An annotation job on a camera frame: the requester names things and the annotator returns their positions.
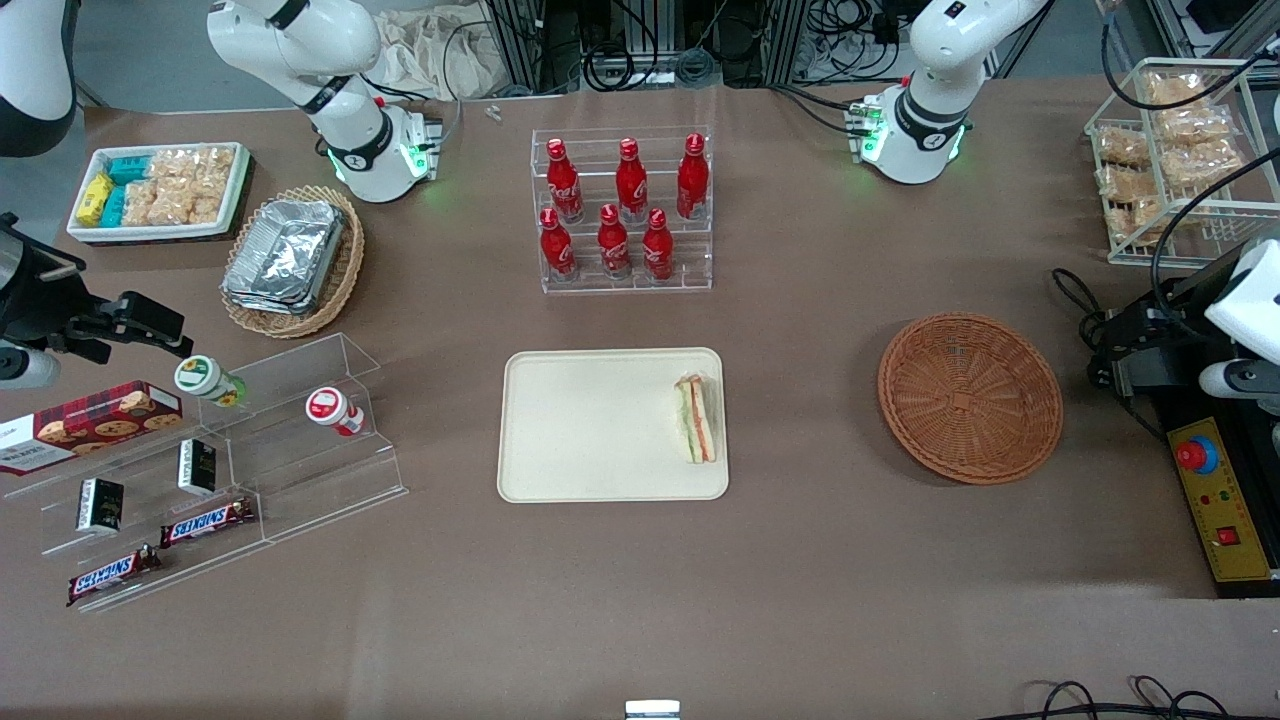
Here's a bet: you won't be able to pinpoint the white wire rack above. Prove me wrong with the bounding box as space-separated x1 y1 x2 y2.
1085 57 1280 266

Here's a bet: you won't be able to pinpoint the red cookie box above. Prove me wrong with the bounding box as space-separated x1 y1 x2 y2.
0 380 184 477

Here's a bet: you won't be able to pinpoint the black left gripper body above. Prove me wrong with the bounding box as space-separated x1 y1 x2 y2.
1135 295 1231 353

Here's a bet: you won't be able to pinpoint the fried snack bag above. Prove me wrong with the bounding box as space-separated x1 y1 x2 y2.
1150 105 1236 151
1098 165 1151 201
1105 198 1166 241
1140 70 1211 111
1165 140 1246 186
1095 125 1151 169

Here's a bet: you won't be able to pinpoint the red cola bottle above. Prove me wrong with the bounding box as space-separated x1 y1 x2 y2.
676 133 710 221
539 207 578 283
597 204 633 280
546 138 585 223
641 208 675 282
615 138 649 223

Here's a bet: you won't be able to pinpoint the yellow control panel box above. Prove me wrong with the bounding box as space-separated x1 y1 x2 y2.
1167 417 1276 583

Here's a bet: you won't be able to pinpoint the black equipment base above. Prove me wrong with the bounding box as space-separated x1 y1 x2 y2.
1150 255 1280 601

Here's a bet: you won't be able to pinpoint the small black box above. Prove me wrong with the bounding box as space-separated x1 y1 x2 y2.
76 478 125 534
178 438 218 498

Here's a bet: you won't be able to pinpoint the clear acrylic bottle rack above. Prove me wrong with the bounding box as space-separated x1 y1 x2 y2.
530 127 714 294

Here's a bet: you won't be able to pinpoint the grey metal box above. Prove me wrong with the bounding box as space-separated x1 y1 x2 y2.
1118 345 1193 398

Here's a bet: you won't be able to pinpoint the black table cable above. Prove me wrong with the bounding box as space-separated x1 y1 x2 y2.
1050 268 1171 446

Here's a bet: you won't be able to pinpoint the green lid drink bottle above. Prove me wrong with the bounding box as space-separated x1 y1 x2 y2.
174 355 247 408

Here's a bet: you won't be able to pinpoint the aluminium frame rack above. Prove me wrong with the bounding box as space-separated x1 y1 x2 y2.
480 0 901 96

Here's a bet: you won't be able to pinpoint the white rectangular snack tray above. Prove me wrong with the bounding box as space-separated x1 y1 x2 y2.
67 142 251 244

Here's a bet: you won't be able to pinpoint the light oval wicker basket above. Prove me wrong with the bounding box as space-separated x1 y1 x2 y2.
220 185 366 339

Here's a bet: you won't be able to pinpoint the yellow snack packet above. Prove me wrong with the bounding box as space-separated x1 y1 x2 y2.
76 173 114 227

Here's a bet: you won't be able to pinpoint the cream plastic tray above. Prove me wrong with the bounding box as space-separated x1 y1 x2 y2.
497 347 730 503

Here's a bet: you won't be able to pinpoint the beige cloth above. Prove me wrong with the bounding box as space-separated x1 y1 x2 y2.
375 8 501 101

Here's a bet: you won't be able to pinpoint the Snickers chocolate bar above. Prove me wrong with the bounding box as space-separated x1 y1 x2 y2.
160 497 257 549
67 545 163 608

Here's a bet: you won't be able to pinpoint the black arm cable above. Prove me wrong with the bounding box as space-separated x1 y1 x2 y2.
1098 0 1280 316

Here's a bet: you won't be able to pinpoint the clear acrylic tiered shelf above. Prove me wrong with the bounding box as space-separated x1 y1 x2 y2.
0 332 409 614

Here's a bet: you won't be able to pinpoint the brown wicker basket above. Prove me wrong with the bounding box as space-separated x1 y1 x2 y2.
877 313 1064 486

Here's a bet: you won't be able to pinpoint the triangular sandwich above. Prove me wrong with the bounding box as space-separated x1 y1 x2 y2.
672 373 719 464

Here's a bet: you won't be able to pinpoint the black base cables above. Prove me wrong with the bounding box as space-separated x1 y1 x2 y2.
770 85 871 136

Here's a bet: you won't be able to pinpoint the black floor cables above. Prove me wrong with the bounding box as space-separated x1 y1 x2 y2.
975 677 1280 720

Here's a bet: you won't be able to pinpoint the stacked aluminium foil containers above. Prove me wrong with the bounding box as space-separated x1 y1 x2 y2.
222 199 346 316

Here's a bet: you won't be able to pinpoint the red lid drink bottle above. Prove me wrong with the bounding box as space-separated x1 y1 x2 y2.
305 386 366 438

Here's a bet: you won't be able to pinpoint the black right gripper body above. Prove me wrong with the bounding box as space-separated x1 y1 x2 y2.
0 213 96 349

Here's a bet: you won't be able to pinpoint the red emergency stop button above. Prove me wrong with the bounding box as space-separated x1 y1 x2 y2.
1176 435 1221 476

